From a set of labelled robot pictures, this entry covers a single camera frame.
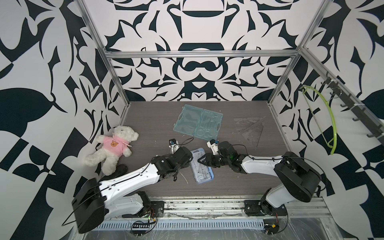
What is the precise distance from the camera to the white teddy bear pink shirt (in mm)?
808

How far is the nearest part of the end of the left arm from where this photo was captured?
22.0 inches

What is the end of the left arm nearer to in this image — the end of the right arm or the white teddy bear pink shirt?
the end of the right arm

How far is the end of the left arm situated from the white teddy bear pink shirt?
1.26ft
